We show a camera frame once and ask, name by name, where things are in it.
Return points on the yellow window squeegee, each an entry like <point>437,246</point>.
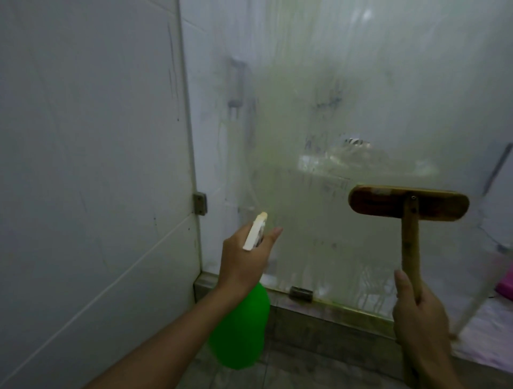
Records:
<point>408,208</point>

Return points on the stone shower curb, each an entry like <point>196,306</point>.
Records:
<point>320,324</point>

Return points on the pink object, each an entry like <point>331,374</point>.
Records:
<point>505,284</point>

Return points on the person's right forearm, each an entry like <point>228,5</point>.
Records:
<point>435,370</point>

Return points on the person's left forearm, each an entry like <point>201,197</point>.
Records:
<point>160,344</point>

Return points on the frosted glass shower panel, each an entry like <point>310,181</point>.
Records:
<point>340,140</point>

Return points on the person's left hand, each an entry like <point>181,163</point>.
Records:
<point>242,262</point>

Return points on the metal wall bracket clamp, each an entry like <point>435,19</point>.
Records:
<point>200,203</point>

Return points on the green spray bottle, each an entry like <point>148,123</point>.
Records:
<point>240,320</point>

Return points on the person's right hand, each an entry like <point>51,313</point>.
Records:
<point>421,320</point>

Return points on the metal floor bracket clamp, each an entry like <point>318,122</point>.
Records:
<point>300,294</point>

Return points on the person's right thumb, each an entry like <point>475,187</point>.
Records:
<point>405,285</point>

